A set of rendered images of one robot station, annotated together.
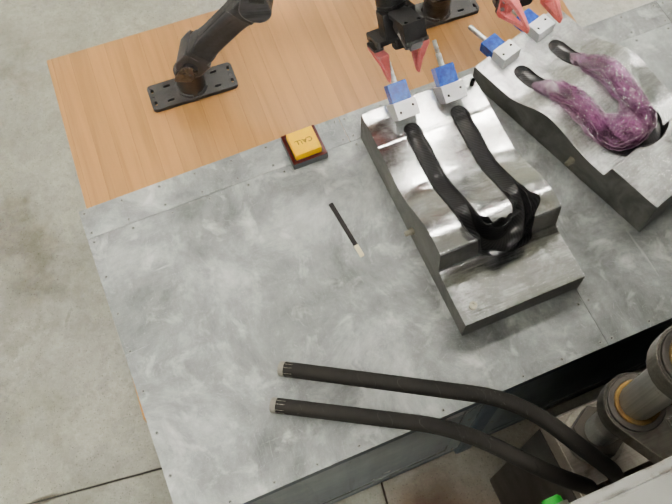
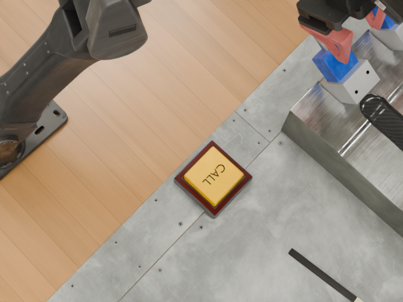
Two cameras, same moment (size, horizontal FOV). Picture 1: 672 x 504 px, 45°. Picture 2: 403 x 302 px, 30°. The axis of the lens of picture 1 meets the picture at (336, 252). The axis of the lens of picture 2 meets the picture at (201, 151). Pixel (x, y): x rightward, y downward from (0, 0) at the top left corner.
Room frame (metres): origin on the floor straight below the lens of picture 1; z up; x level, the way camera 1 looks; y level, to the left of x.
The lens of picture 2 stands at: (0.74, 0.22, 1.85)
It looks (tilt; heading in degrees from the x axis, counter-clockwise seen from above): 74 degrees down; 326
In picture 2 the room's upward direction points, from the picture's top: 8 degrees clockwise
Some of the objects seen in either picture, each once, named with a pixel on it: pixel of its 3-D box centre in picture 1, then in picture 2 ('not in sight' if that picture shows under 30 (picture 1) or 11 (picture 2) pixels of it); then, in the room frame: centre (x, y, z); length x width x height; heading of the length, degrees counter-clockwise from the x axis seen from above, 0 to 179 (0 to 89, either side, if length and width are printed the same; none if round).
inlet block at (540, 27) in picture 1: (524, 19); not in sight; (1.23, -0.45, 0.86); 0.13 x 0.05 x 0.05; 38
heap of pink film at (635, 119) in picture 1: (601, 95); not in sight; (0.98, -0.57, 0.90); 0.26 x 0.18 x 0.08; 38
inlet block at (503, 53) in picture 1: (490, 44); not in sight; (1.16, -0.37, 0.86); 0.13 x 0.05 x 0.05; 38
